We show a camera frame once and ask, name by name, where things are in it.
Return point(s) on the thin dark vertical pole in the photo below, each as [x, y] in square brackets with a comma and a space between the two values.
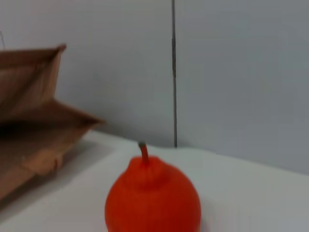
[174, 96]

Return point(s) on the red-orange toy fruit with stem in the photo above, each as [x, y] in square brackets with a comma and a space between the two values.
[152, 205]

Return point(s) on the brown jute handbag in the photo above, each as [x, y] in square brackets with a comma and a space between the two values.
[36, 84]

